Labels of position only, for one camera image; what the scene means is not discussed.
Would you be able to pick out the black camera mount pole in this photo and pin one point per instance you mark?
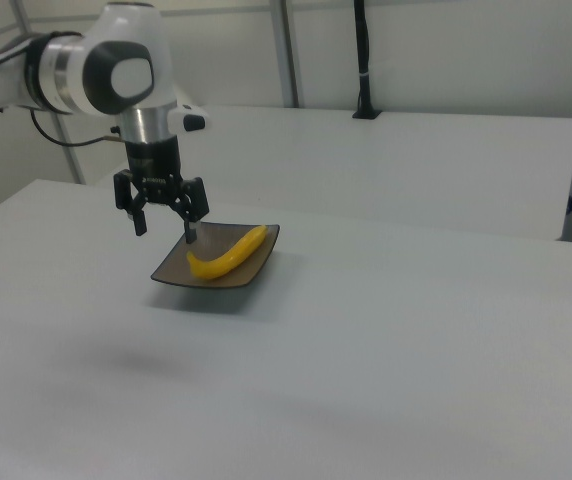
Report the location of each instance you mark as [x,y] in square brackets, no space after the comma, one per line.
[364,50]

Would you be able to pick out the square brown ceramic plate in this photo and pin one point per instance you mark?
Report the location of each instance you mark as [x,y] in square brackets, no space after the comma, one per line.
[246,268]

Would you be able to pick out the yellow banana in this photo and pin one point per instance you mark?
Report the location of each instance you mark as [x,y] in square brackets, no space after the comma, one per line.
[221,265]

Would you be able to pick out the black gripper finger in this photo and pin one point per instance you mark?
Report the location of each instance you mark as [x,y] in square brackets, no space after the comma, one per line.
[125,195]
[195,205]

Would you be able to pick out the white rectangular side table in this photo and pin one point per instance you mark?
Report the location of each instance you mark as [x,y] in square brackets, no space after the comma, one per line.
[416,165]

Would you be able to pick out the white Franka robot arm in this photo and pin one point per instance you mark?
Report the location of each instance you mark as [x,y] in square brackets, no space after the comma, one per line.
[131,30]

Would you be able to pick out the upright grey metal post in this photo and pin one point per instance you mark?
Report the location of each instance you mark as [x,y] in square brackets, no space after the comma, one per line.
[288,60]

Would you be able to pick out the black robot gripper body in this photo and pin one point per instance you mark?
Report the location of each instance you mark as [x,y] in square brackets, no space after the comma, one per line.
[156,170]

